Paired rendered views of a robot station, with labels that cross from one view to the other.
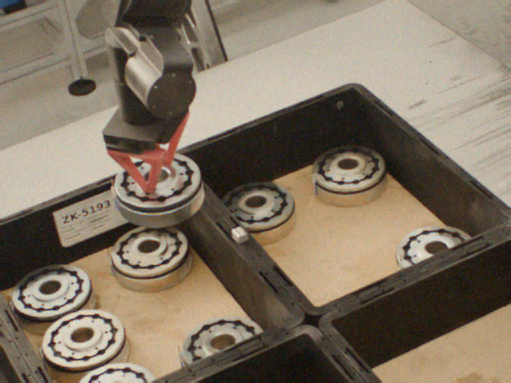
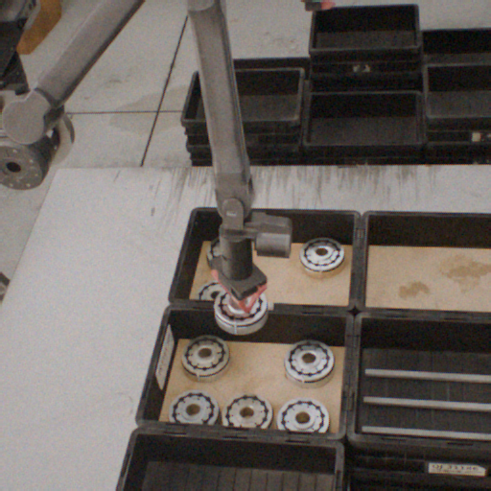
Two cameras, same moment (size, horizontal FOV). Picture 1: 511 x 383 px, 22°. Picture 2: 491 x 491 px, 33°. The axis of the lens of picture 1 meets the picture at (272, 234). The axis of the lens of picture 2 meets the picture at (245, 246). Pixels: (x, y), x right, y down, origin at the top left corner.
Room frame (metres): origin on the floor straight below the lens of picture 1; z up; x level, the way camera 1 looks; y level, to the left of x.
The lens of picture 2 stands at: (0.59, 0.94, 2.26)
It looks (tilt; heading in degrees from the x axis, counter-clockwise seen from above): 46 degrees down; 308
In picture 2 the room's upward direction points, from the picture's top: 9 degrees counter-clockwise
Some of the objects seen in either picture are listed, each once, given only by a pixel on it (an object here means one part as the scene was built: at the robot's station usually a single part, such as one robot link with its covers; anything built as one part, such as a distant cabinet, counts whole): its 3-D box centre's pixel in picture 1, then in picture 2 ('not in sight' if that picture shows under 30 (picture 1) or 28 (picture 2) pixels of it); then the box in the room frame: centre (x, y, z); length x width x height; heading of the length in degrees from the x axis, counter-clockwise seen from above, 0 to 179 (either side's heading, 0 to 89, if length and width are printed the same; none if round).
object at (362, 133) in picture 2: not in sight; (362, 154); (1.61, -1.14, 0.31); 0.40 x 0.30 x 0.34; 25
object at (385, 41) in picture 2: not in sight; (364, 78); (1.77, -1.50, 0.37); 0.40 x 0.30 x 0.45; 25
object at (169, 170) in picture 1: (157, 177); (240, 302); (1.25, 0.12, 1.04); 0.05 x 0.05 x 0.01
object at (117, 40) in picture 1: (136, 54); (239, 239); (1.23, 0.12, 1.21); 0.07 x 0.06 x 0.07; 23
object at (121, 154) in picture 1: (148, 153); (243, 291); (1.24, 0.13, 1.08); 0.07 x 0.07 x 0.09; 65
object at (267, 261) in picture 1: (337, 192); (268, 258); (1.33, -0.09, 0.92); 0.40 x 0.30 x 0.02; 23
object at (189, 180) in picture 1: (157, 181); (241, 304); (1.25, 0.12, 1.03); 0.10 x 0.10 x 0.01
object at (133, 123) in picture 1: (142, 97); (237, 262); (1.24, 0.12, 1.15); 0.10 x 0.07 x 0.07; 155
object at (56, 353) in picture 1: (83, 339); (246, 414); (1.18, 0.25, 0.86); 0.10 x 0.10 x 0.01
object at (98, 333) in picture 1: (82, 336); (246, 412); (1.18, 0.25, 0.86); 0.05 x 0.05 x 0.01
